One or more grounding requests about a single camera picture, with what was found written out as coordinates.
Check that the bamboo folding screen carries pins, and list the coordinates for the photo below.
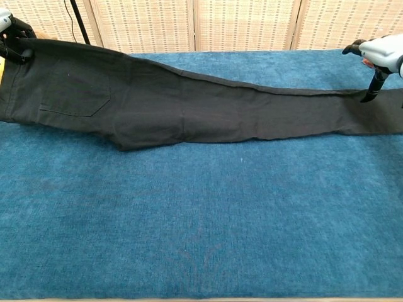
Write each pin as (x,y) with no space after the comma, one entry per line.
(245,25)

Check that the blue table cloth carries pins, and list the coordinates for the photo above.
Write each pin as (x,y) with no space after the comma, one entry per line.
(201,220)

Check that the black trousers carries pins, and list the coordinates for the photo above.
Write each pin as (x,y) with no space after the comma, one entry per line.
(157,110)

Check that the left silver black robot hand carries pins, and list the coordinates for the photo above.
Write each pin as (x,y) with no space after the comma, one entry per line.
(14,31)

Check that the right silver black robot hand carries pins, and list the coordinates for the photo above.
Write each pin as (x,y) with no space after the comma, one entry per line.
(384,53)

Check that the black tripod stand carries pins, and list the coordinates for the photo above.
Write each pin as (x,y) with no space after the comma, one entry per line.
(80,23)

